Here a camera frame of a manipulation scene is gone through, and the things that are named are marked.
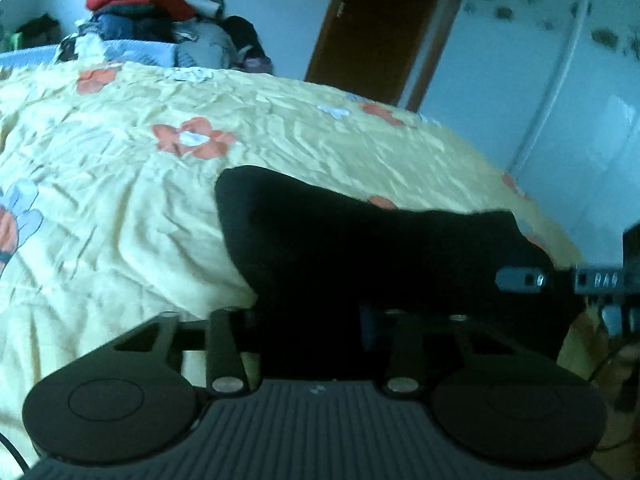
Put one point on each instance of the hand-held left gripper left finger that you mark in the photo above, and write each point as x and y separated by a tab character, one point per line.
225	350

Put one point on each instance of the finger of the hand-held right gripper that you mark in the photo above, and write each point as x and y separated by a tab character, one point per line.
522	280

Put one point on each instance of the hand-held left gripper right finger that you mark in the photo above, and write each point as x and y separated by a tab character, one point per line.
367	332

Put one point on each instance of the black pants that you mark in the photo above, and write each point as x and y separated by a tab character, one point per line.
350	250

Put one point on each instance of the white wardrobe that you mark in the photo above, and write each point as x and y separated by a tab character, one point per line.
540	110

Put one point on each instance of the yellow floral bedsheet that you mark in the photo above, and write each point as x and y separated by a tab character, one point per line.
125	210

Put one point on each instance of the flower stickers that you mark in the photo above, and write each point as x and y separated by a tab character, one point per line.
540	10

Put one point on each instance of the brown wooden door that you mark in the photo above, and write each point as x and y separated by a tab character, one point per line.
385	25

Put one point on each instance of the light blue mattress cover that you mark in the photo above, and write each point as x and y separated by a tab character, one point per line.
100	52

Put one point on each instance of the pile of clothes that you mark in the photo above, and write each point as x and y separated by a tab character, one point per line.
160	15

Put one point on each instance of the dark bag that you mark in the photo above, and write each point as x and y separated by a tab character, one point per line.
37	32

